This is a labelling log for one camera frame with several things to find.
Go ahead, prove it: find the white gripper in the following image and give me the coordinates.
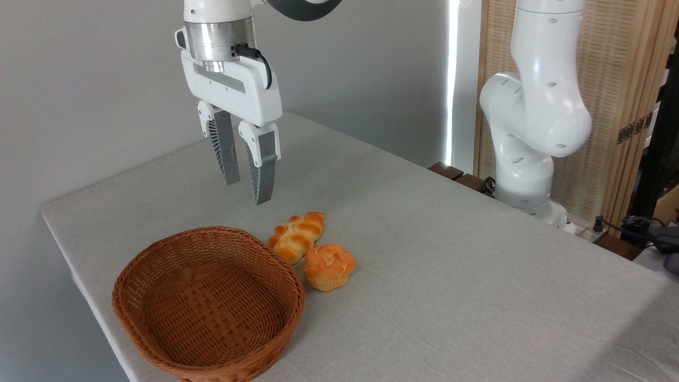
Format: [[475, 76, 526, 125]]
[[175, 29, 283, 206]]

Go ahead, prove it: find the round muffin-shaped bread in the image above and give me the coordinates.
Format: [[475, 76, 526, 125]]
[[303, 244, 356, 292]]

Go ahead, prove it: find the braided golden bread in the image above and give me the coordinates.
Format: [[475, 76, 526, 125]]
[[268, 212, 325, 266]]

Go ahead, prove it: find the brown wicker basket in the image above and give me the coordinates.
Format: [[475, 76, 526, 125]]
[[111, 227, 306, 382]]

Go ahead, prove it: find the dark brown wooden bench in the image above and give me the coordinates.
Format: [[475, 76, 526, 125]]
[[428, 162, 495, 198]]

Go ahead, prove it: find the grey tablecloth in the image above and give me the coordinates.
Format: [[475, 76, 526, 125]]
[[41, 111, 679, 382]]

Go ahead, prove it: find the bamboo folding screen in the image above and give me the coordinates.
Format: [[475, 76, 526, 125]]
[[475, 0, 679, 230]]

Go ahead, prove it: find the metal screen hinge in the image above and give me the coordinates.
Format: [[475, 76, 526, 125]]
[[617, 111, 654, 145]]

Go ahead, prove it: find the black power adapter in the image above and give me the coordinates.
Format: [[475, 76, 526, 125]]
[[620, 215, 679, 274]]

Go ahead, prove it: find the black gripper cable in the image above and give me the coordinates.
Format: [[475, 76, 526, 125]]
[[233, 44, 273, 90]]

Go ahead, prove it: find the black vertical post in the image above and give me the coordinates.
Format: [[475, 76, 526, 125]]
[[631, 50, 679, 218]]

